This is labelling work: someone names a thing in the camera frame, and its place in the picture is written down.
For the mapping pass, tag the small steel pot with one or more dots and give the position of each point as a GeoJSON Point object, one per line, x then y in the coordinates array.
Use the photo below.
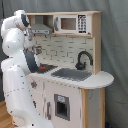
{"type": "Point", "coordinates": [37, 50]}

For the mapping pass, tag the white microwave door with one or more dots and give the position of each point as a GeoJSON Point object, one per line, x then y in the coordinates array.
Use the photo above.
{"type": "Point", "coordinates": [73, 24]}

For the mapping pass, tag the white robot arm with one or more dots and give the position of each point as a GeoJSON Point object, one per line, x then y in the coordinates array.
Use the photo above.
{"type": "Point", "coordinates": [15, 68]}

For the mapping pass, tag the wooden toy kitchen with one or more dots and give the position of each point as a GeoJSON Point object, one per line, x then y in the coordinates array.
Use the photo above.
{"type": "Point", "coordinates": [61, 50]}

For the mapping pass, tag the grey toy sink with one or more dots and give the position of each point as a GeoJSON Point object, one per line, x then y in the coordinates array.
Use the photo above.
{"type": "Point", "coordinates": [71, 74]}

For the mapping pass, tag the black toy faucet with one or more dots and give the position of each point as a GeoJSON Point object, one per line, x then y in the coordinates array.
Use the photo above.
{"type": "Point", "coordinates": [80, 65]}

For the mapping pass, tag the black stove top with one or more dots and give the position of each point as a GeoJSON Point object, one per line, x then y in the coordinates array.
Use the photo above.
{"type": "Point", "coordinates": [45, 68]}

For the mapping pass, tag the right red stove knob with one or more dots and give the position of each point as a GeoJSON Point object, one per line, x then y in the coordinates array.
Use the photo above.
{"type": "Point", "coordinates": [33, 84]}

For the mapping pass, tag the cabinet door with dispenser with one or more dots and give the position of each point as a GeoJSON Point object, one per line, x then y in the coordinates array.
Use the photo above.
{"type": "Point", "coordinates": [63, 105]}

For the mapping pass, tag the oven door with window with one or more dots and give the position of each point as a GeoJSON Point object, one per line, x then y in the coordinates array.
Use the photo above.
{"type": "Point", "coordinates": [35, 105]}

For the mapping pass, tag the grey range hood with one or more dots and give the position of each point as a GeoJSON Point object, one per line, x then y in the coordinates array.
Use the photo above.
{"type": "Point", "coordinates": [38, 25]}

